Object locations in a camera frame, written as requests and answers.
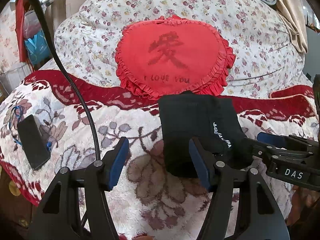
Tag black pants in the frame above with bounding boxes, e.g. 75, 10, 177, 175
158, 92, 252, 178

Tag person's right hand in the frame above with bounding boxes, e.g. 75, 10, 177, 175
286, 185, 319, 226

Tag black smartphone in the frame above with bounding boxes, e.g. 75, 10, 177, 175
17, 115, 50, 171

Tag red white plush blanket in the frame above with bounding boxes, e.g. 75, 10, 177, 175
1, 70, 319, 239

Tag beige curtain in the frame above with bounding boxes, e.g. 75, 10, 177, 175
276, 0, 308, 54

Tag blue plastic bag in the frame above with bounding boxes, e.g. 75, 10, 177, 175
24, 30, 51, 65

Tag red heart ruffled pillow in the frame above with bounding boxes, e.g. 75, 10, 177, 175
115, 15, 236, 100

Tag floral white quilt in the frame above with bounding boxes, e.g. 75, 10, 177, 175
39, 0, 313, 99

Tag red hanging bag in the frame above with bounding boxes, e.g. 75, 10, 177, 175
15, 0, 30, 62

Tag black cable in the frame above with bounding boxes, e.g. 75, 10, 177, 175
13, 0, 101, 161

